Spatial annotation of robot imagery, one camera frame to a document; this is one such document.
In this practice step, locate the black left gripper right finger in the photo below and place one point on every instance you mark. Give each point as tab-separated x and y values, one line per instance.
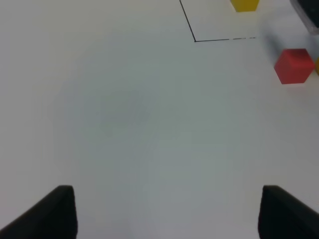
283	216

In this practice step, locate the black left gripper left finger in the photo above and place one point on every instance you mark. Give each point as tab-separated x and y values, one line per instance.
53	217

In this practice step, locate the red block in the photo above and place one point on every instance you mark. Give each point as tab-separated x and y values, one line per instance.
294	66

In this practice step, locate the yellow template block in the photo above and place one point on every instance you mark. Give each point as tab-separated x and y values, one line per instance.
245	5

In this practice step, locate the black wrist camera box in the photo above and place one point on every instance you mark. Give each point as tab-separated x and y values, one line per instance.
308	12

